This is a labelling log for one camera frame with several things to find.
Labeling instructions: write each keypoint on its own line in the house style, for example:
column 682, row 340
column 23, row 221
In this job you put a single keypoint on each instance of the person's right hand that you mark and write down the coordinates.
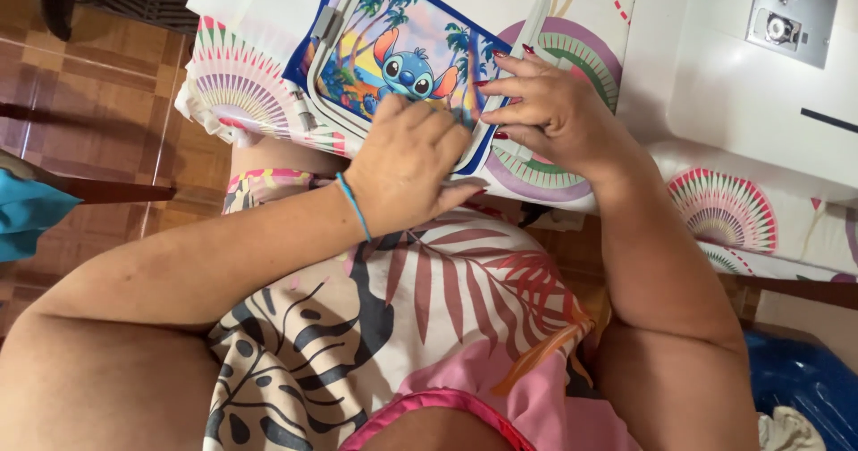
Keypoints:
column 576, row 122

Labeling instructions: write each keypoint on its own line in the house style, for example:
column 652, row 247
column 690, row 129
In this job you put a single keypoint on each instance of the person's left hand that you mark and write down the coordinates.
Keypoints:
column 402, row 169

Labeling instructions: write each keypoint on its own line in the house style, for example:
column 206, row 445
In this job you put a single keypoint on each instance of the white plastic embroidery hoop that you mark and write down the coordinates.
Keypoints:
column 543, row 15

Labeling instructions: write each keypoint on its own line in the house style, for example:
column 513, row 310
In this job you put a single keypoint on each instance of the cartoon print fabric piece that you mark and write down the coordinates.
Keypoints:
column 402, row 42

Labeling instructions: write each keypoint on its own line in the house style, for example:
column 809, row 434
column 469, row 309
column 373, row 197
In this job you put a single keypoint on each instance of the leaf print garment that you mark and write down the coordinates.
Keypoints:
column 375, row 330

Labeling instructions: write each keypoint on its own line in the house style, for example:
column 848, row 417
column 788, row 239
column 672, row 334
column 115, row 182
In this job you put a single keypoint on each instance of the white sewing machine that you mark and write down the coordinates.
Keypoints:
column 737, row 82

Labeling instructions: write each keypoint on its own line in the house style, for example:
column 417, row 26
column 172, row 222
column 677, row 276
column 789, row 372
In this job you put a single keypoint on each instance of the fan pattern tablecloth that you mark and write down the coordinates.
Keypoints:
column 234, row 82

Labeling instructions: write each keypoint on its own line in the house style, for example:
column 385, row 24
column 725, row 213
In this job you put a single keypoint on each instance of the pink garment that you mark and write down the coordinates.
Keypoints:
column 536, row 404

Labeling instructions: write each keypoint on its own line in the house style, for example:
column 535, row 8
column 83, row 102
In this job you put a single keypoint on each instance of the blue plastic bag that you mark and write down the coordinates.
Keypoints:
column 804, row 384

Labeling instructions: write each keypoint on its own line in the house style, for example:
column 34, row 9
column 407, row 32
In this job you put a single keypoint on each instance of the white crumpled cloth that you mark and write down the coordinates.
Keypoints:
column 787, row 431

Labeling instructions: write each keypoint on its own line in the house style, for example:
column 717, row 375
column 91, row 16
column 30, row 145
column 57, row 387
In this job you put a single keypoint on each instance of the teal cloth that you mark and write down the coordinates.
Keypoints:
column 30, row 213

